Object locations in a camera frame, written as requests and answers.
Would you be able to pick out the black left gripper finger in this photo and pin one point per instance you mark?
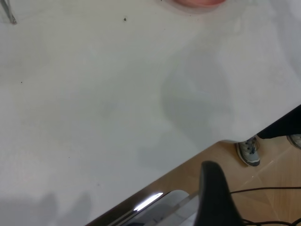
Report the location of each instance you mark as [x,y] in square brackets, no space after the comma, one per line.
[216,200]

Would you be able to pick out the pink round plate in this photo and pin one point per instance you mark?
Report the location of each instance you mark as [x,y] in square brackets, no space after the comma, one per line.
[200,2]

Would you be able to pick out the grey sneaker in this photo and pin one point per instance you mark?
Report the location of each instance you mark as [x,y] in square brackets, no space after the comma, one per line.
[296,140]
[249,153]

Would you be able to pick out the black trouser leg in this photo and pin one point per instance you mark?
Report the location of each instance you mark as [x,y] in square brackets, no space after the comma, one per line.
[282,127]

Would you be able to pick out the shiny metal table frame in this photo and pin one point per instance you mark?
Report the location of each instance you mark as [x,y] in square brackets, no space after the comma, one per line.
[164,207]

